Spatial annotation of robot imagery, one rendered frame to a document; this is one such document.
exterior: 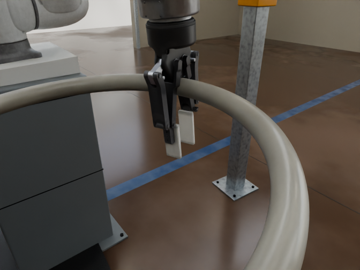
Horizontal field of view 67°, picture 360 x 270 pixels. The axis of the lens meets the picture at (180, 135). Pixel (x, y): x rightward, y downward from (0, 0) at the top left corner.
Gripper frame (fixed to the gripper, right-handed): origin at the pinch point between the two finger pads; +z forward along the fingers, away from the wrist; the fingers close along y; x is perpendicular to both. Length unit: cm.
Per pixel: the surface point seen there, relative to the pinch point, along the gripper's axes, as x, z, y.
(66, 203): -61, 50, -6
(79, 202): -59, 53, -11
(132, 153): -97, 85, -84
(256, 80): -12, 22, -91
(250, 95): -13, 29, -88
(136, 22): -341, 51, -406
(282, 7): -122, 57, -654
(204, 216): -24, 86, -54
